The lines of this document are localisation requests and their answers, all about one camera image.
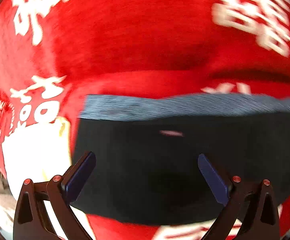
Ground red blanket white characters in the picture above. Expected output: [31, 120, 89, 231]
[0, 0, 290, 239]

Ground cream white cloth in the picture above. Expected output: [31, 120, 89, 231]
[1, 117, 96, 239]

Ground dark navy pants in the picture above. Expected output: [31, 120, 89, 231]
[73, 94, 290, 225]

